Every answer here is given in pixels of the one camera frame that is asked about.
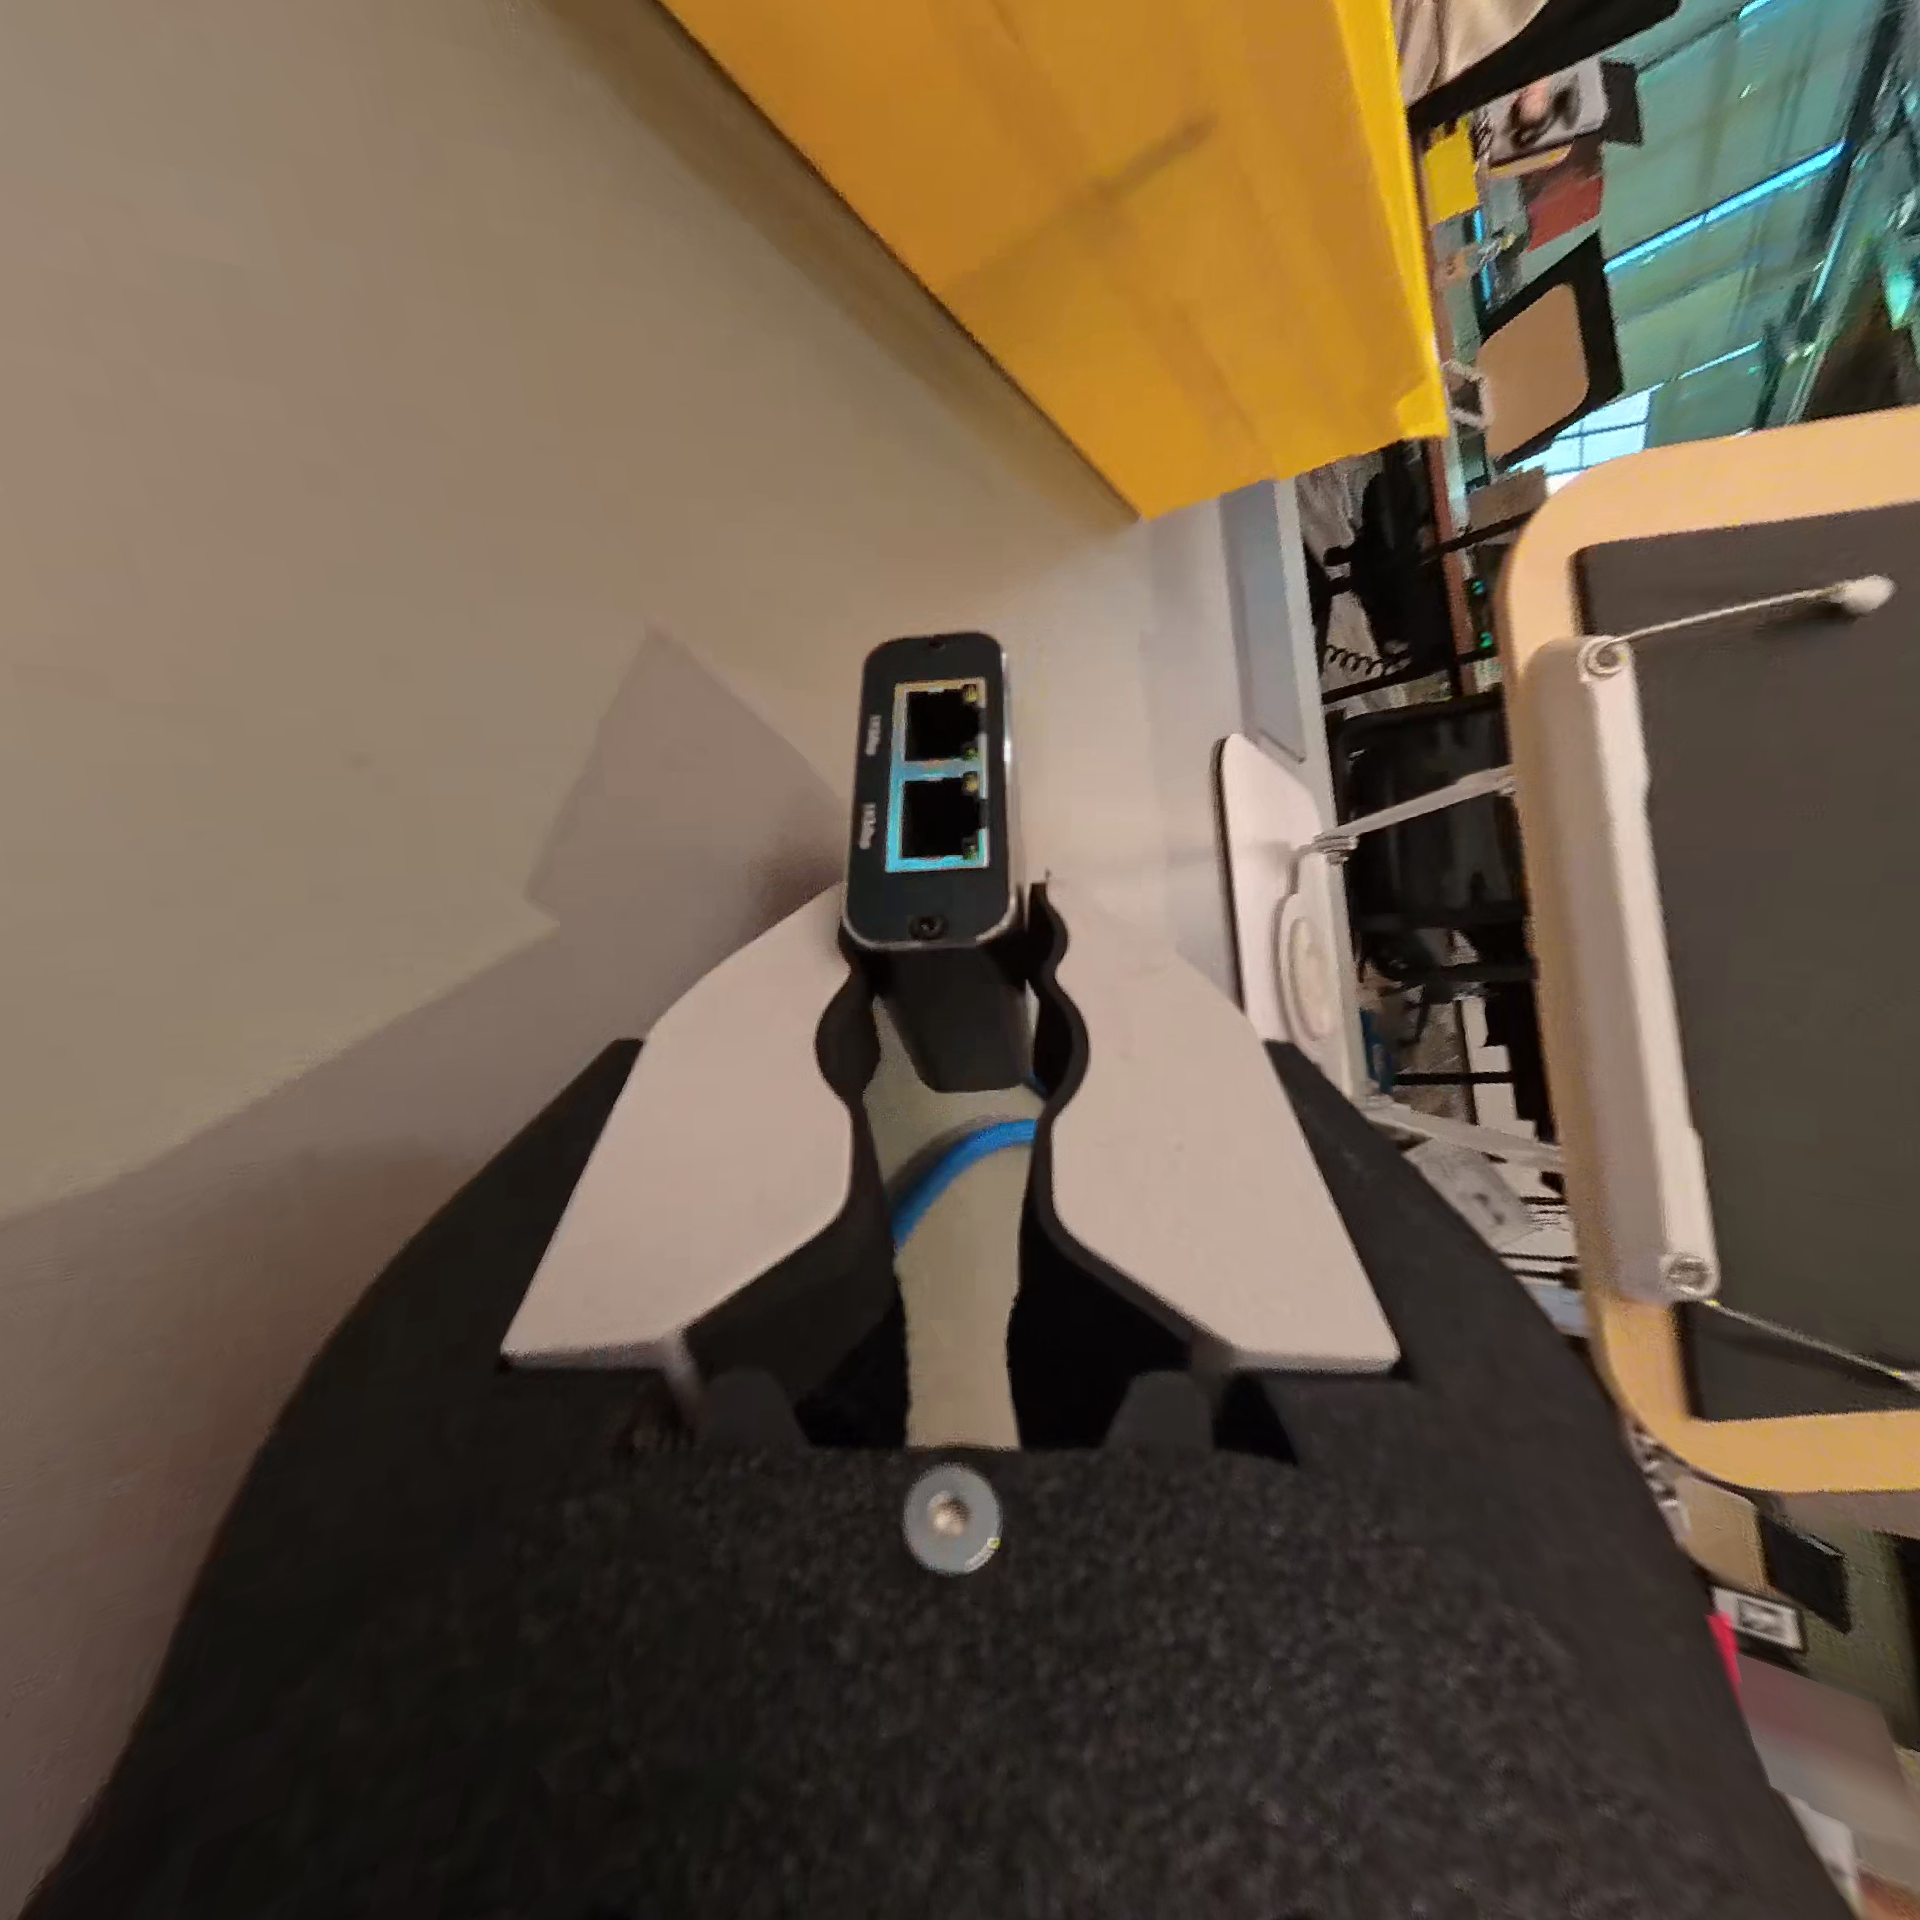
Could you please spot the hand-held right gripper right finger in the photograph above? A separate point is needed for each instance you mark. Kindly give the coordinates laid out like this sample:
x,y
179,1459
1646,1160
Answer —
x,y
1201,1154

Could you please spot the white mounting bracket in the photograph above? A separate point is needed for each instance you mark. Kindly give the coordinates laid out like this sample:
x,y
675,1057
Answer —
x,y
1613,974

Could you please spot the white stand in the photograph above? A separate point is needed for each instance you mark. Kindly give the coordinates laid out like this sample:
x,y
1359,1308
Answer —
x,y
1254,868

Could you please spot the wood-framed black board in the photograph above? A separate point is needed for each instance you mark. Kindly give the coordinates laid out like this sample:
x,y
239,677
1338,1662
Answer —
x,y
1787,931

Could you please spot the yellow plastic bin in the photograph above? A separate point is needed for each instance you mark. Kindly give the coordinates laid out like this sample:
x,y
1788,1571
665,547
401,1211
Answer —
x,y
1125,225

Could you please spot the black two-port ethernet adapter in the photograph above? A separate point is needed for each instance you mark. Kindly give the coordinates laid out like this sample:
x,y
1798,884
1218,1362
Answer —
x,y
879,884

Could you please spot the black office chair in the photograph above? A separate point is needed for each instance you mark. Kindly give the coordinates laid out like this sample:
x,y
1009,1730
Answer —
x,y
1373,555

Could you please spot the black framed beige chair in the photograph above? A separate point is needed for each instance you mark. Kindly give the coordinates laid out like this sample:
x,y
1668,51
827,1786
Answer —
x,y
1539,353

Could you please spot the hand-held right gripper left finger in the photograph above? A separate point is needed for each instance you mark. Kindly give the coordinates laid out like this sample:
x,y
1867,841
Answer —
x,y
705,1141

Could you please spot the pale grey flat panel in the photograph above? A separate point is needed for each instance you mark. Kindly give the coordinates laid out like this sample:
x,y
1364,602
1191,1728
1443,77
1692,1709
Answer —
x,y
1268,614

